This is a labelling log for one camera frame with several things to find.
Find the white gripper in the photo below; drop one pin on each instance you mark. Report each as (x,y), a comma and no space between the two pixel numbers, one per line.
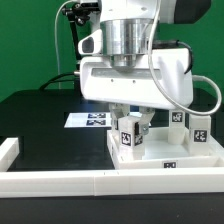
(135,86)

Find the white square table top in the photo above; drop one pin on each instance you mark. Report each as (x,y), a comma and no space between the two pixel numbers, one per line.
(159,153)

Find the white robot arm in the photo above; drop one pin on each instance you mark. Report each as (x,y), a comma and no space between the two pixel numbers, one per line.
(125,65)

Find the white marker sheet with tags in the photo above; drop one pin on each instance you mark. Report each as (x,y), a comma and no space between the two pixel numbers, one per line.
(89,119)

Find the white U-shaped obstacle fence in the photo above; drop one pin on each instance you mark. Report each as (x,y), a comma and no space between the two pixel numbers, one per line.
(103,182)

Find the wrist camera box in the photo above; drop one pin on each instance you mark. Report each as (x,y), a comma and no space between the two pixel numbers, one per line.
(91,44)

